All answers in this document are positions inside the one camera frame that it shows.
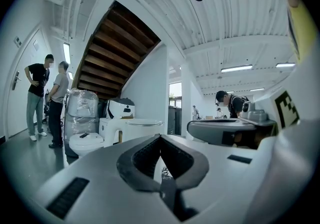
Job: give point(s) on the white box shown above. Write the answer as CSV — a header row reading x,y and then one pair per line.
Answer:
x,y
106,130

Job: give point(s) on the cream white electric kettle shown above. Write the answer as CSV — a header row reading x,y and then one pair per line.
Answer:
x,y
145,134

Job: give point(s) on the wall switch panel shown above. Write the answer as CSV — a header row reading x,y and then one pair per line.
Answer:
x,y
18,41

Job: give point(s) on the window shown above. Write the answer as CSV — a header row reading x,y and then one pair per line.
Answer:
x,y
175,90

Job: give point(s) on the yellow shirt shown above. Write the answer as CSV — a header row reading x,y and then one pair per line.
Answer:
x,y
306,32

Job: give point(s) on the white door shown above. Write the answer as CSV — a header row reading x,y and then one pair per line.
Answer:
x,y
22,107

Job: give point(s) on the wall tube lamp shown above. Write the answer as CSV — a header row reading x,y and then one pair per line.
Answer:
x,y
66,52
71,75

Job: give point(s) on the white round appliance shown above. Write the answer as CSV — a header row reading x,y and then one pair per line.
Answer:
x,y
87,145

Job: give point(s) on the dark wooden staircase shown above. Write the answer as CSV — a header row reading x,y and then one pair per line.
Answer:
x,y
112,50

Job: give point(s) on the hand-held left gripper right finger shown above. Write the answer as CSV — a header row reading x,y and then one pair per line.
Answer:
x,y
220,180

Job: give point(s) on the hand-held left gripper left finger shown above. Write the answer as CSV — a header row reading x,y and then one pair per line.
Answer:
x,y
112,180

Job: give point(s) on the small black remote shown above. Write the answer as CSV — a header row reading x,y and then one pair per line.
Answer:
x,y
84,135

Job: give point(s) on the plastic-wrapped robot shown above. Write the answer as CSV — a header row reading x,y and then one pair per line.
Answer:
x,y
81,107

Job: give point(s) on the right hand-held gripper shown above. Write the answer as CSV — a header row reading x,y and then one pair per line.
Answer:
x,y
267,107

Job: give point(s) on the ceiling tube lamp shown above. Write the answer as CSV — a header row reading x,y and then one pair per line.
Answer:
x,y
236,68
257,89
285,64

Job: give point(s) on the door sign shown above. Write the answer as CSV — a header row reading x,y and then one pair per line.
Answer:
x,y
36,45

